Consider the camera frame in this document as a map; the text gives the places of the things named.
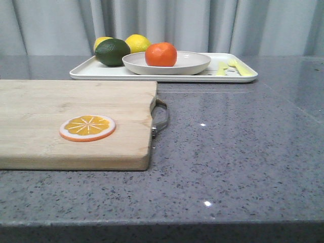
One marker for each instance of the white round plate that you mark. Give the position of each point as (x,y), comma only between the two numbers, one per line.
(188,63)

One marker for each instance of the orange mandarin fruit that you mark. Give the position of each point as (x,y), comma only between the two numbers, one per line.
(161,54)

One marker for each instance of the white rectangular tray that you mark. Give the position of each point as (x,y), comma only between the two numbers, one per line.
(95,70)

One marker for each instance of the orange slice toy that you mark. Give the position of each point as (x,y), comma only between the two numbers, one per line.
(87,128)

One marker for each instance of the yellow plastic knife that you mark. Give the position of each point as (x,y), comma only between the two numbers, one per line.
(222,66)

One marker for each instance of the right yellow lemon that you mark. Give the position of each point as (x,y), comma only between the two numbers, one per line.
(137,43)

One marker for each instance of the yellow lemon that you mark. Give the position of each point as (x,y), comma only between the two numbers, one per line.
(100,41)
(137,43)

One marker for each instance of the dark green lime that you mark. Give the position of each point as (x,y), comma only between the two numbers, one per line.
(111,51)

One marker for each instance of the yellow plastic fork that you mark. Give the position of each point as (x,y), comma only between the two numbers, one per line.
(241,69)

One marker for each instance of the left yellow lemon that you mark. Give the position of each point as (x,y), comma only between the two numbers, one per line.
(100,41)

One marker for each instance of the wooden cutting board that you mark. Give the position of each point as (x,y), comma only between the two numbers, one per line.
(32,112)

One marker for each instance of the grey curtain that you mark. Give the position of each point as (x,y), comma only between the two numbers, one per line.
(262,28)

